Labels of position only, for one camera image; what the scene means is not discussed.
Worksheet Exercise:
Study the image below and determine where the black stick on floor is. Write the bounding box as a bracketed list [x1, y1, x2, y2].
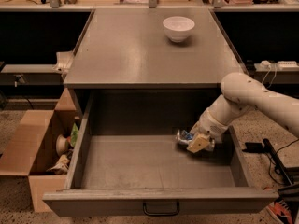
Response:
[263, 139, 293, 185]

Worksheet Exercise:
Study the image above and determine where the white ceramic bowl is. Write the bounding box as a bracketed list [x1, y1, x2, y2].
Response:
[163, 16, 195, 43]

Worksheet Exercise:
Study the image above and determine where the green packet in box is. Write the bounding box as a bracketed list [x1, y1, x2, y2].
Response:
[70, 123, 78, 147]

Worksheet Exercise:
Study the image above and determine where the black drawer handle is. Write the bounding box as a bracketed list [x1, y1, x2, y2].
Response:
[142, 202, 180, 217]

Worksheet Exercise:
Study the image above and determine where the crumpled bag in box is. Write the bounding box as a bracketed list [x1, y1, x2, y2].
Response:
[48, 154, 70, 175]

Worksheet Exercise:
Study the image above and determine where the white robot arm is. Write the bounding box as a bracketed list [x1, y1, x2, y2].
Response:
[187, 73, 299, 153]

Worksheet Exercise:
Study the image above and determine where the orange sneaker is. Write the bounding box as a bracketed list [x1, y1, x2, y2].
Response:
[264, 187, 299, 224]

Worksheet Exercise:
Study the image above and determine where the white bowl in box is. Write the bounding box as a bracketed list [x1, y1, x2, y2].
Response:
[56, 134, 69, 156]

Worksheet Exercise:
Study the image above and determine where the open grey top drawer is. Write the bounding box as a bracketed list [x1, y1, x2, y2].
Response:
[42, 91, 278, 217]

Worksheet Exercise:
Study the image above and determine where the black power adapter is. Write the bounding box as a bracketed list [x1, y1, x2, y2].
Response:
[243, 142, 264, 154]

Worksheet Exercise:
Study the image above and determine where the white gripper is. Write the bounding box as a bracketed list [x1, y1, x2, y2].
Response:
[187, 108, 228, 153]

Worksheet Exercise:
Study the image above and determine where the crushed redbull can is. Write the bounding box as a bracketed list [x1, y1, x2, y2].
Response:
[175, 129, 216, 152]

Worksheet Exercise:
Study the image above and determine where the brown cardboard box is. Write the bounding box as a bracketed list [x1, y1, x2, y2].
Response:
[0, 89, 77, 212]

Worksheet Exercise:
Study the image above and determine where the grey metal cabinet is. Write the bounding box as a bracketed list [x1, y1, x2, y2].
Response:
[64, 7, 246, 123]

